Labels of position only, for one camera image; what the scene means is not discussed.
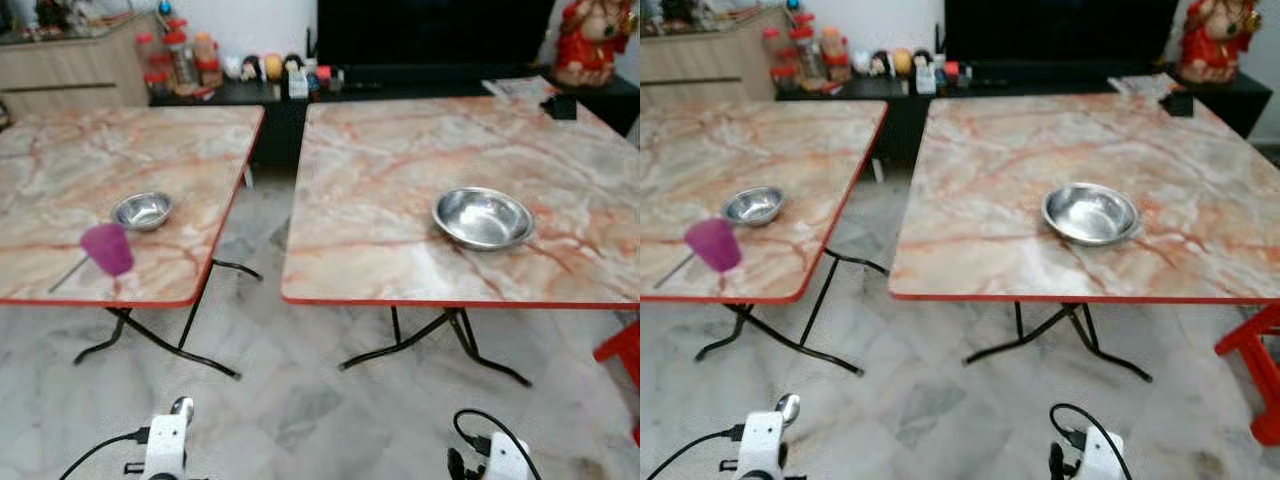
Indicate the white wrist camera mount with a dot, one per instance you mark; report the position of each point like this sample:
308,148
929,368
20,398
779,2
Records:
760,445
1100,460
166,445
507,462

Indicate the small black box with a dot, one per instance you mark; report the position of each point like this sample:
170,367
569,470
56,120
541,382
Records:
560,106
1178,103

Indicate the black metal table legs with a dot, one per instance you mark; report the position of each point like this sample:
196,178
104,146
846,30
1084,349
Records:
821,295
397,325
200,300
1019,320

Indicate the black television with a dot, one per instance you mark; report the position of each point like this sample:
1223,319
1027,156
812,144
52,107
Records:
430,30
1060,30

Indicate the small steel bowl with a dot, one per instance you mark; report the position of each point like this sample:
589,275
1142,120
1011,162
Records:
753,205
143,210

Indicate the steel fork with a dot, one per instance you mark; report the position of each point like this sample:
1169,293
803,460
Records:
675,270
70,272

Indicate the black round figurine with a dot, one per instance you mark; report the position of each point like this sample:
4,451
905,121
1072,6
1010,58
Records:
252,67
293,63
922,57
880,63

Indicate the orange-lid plastic jar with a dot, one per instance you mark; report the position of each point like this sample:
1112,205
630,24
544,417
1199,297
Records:
835,48
207,55

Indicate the printed magazine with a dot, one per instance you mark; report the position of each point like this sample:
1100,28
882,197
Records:
1140,84
520,87

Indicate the red plastic stool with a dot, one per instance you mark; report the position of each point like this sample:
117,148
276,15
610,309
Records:
1255,340
622,345

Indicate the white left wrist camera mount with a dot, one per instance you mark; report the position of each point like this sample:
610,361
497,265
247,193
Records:
760,445
166,445

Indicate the large steel bowl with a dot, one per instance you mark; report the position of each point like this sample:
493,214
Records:
1090,213
483,217

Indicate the red seated statue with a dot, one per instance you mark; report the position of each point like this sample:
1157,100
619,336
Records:
590,40
1215,35

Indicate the small white box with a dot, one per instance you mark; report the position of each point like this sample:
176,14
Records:
925,78
298,82

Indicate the medium red-lid plastic jar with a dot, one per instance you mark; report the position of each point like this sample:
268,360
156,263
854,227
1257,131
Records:
148,52
775,48

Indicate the purple plastic cup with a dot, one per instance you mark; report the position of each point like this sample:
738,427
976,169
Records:
715,243
108,248

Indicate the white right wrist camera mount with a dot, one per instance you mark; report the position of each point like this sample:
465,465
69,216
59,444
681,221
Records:
1100,460
507,462

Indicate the tall red-lid plastic jar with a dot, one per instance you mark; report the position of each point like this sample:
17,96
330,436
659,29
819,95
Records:
181,55
808,50

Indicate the steel spoon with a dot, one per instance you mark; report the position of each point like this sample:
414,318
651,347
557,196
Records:
181,407
789,405

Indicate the yellow round figurine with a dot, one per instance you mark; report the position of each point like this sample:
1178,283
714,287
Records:
272,65
902,61

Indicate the light wooden cabinet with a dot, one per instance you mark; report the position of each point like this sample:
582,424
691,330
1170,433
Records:
700,65
70,70

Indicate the white round figurine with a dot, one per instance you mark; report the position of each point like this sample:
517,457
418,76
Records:
861,64
232,67

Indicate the black TV console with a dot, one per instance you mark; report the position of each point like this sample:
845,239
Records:
400,88
1040,85

